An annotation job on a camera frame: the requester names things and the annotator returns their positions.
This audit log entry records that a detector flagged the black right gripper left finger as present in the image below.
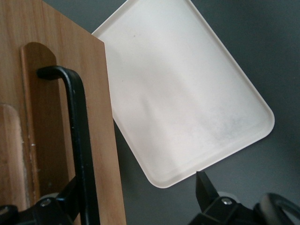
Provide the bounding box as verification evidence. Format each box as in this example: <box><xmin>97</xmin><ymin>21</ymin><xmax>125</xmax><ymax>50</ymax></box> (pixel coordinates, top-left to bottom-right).
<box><xmin>21</xmin><ymin>175</ymin><xmax>81</xmax><ymax>225</ymax></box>

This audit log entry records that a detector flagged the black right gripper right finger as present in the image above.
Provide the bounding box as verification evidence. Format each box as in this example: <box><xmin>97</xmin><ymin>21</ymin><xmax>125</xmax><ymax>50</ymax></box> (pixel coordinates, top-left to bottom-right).
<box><xmin>189</xmin><ymin>171</ymin><xmax>254</xmax><ymax>225</ymax></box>

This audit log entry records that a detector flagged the long black drawer handle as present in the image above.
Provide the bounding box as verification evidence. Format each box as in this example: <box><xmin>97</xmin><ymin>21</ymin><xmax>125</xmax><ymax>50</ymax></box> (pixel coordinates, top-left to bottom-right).
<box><xmin>37</xmin><ymin>66</ymin><xmax>99</xmax><ymax>225</ymax></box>

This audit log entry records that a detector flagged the wooden drawer with notched front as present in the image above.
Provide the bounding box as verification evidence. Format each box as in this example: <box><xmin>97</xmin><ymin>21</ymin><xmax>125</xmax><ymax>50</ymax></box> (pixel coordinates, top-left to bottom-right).
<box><xmin>0</xmin><ymin>0</ymin><xmax>127</xmax><ymax>225</ymax></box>

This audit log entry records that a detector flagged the beige plastic tray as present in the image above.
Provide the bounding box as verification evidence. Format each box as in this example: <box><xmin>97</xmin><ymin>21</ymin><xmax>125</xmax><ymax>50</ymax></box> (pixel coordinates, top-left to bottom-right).
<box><xmin>91</xmin><ymin>0</ymin><xmax>275</xmax><ymax>189</ymax></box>

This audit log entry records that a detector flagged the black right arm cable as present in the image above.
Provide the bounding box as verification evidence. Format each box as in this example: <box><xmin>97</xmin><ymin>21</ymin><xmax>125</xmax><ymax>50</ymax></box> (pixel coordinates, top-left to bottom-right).
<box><xmin>254</xmin><ymin>192</ymin><xmax>300</xmax><ymax>225</ymax></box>

